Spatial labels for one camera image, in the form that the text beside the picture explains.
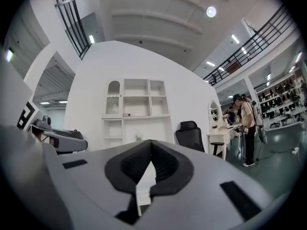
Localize white shelf unit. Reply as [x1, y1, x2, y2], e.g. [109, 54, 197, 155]
[101, 78, 175, 150]

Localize black balcony railing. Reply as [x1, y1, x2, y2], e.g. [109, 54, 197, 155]
[54, 0, 93, 60]
[202, 5, 298, 86]

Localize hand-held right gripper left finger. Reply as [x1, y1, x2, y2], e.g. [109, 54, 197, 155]
[105, 139, 153, 226]

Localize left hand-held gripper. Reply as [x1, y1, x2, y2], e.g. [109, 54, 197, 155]
[16, 101, 88, 154]

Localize white shelves with shoes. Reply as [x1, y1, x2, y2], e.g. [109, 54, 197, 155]
[254, 74, 307, 129]

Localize white desk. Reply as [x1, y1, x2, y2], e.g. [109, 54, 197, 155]
[135, 162, 157, 217]

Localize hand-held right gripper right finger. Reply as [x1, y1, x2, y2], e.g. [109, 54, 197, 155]
[149, 139, 195, 198]

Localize oval white-framed mirror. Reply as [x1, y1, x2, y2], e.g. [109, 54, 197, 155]
[207, 99, 221, 129]

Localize white vanity table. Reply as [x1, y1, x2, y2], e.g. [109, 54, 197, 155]
[206, 125, 238, 161]

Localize black office chair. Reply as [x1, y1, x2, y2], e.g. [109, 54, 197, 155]
[175, 120, 225, 156]

